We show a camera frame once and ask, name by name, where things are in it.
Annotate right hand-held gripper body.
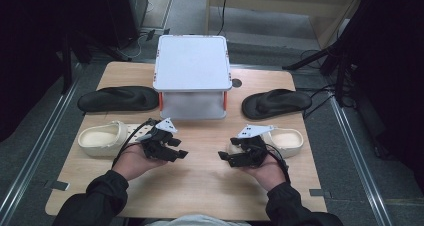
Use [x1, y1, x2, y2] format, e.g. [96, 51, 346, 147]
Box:
[237, 124, 276, 169]

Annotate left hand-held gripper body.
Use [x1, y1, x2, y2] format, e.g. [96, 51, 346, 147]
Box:
[141, 117, 178, 161]

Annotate cream perforated clog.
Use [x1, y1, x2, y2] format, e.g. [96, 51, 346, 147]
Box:
[77, 120, 158, 158]
[228, 127, 305, 160]

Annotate black flip-flop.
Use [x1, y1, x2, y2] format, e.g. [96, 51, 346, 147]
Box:
[241, 88, 313, 121]
[77, 85, 160, 114]

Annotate white two-tier shoe rack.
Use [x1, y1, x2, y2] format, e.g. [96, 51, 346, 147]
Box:
[152, 34, 233, 121]

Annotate person's right hand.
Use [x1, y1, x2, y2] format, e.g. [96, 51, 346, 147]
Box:
[246, 152, 288, 192]

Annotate person's left hand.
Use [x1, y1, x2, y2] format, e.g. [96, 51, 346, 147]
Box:
[112, 143, 168, 182]

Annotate person's grey clothing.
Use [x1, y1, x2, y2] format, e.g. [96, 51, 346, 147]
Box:
[143, 214, 252, 226]

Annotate grey tape piece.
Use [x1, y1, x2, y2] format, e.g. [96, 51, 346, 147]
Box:
[308, 188, 333, 199]

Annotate black metal stand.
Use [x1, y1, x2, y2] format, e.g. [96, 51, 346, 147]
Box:
[59, 28, 132, 94]

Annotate black tripod stand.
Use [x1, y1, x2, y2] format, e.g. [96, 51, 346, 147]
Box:
[282, 35, 355, 107]

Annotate dark cabinet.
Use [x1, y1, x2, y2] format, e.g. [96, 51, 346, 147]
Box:
[99, 0, 150, 49]

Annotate black curtain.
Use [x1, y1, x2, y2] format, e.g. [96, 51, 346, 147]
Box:
[346, 0, 424, 190]
[0, 0, 108, 144]

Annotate left hand-held gripper cable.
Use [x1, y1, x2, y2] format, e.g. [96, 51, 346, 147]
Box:
[111, 118, 158, 169]

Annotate hand-held gripper cable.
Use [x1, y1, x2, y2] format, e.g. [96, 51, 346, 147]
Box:
[111, 118, 158, 169]
[264, 143, 292, 184]

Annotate right hand-held gripper cable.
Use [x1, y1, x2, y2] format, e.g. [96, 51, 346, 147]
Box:
[264, 143, 292, 184]

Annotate black floor cables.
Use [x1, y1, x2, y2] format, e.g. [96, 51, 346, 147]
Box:
[294, 48, 338, 120]

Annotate white floor cable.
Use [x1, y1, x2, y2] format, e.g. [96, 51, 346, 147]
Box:
[116, 31, 148, 61]

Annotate metal floor rail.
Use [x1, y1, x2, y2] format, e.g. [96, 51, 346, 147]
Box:
[0, 61, 84, 218]
[328, 88, 395, 226]

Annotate black hanging cable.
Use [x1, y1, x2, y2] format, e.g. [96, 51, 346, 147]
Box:
[216, 0, 230, 36]

